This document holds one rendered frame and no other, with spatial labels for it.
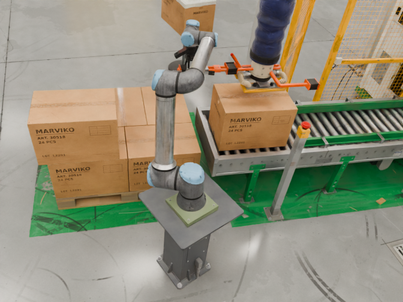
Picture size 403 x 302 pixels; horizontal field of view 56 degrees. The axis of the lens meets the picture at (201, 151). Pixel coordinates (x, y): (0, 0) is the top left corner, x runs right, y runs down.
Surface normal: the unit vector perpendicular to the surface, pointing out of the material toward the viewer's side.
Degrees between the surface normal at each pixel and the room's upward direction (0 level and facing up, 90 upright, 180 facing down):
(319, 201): 0
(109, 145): 90
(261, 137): 90
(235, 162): 90
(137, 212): 0
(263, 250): 0
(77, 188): 90
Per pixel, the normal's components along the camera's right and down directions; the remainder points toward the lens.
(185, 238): 0.10, -0.73
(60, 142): 0.20, 0.68
